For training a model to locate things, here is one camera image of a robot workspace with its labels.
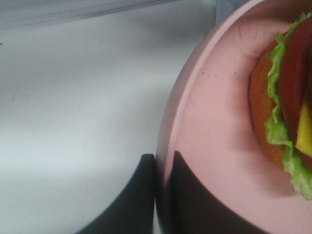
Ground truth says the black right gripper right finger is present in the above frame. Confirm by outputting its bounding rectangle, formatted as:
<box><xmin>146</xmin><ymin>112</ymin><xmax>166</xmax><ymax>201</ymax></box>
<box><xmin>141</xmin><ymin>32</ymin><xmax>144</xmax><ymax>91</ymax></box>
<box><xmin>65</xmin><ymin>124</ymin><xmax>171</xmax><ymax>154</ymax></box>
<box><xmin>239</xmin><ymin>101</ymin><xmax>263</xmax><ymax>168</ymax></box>
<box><xmin>171</xmin><ymin>151</ymin><xmax>258</xmax><ymax>234</ymax></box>

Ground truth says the pink round plate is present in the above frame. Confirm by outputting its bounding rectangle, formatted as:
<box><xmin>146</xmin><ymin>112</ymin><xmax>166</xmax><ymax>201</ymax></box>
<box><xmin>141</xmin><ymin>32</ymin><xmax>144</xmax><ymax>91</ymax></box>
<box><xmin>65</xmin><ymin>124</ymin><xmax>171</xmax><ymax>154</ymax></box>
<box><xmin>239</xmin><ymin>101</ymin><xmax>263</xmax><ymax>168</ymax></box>
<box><xmin>156</xmin><ymin>0</ymin><xmax>312</xmax><ymax>234</ymax></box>

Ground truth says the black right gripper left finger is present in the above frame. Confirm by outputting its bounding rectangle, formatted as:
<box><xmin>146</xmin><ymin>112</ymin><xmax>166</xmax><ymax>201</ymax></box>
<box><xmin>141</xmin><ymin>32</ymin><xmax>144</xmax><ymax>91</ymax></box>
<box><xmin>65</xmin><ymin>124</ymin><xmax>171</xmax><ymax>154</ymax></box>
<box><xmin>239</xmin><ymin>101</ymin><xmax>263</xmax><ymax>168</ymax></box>
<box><xmin>78</xmin><ymin>154</ymin><xmax>156</xmax><ymax>234</ymax></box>

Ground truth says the burger with sesame bun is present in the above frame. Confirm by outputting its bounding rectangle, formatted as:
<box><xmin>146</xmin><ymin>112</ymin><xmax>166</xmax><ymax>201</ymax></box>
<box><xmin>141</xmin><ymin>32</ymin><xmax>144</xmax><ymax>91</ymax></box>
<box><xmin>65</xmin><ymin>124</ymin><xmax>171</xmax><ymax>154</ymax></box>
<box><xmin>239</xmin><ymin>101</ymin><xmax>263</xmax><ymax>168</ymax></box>
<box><xmin>249</xmin><ymin>12</ymin><xmax>312</xmax><ymax>200</ymax></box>

